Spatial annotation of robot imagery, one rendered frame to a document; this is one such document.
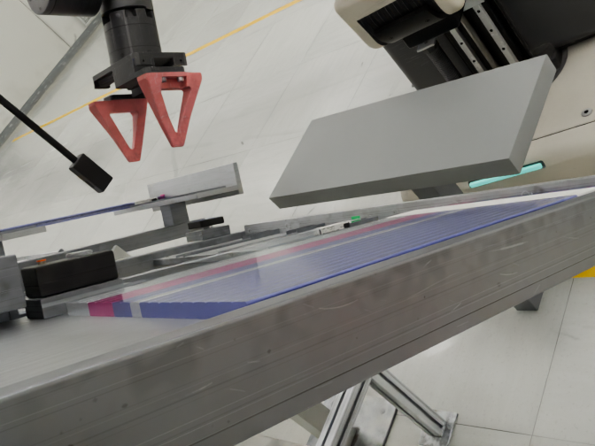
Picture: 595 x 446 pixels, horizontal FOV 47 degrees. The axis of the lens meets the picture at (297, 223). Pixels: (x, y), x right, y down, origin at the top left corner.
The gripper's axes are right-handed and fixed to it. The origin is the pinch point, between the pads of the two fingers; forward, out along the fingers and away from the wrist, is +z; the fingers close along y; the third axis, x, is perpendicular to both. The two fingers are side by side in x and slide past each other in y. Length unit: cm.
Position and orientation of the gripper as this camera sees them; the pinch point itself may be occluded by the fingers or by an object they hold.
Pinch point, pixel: (153, 147)
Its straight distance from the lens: 77.9
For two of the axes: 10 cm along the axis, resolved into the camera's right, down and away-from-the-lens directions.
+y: 6.5, -1.0, -7.5
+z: 1.9, 9.8, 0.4
